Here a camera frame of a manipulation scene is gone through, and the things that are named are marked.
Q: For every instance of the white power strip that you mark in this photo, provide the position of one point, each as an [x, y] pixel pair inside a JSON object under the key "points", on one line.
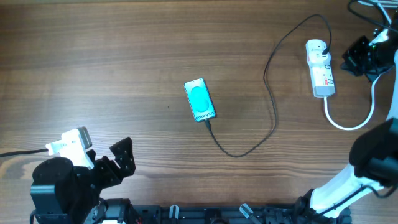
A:
{"points": [[320, 69]]}

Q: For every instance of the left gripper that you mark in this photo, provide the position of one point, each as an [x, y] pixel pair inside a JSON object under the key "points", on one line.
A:
{"points": [[106, 170]]}

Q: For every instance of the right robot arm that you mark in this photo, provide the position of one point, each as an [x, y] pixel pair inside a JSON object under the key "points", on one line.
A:
{"points": [[373, 157]]}

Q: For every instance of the Galaxy S25 smartphone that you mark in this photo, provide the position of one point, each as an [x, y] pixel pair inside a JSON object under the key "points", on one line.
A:
{"points": [[200, 100]]}

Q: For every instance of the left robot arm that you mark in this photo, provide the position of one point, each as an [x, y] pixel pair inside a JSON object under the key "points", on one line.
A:
{"points": [[64, 193]]}

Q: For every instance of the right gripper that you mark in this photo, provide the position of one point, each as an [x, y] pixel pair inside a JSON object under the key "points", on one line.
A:
{"points": [[356, 55]]}

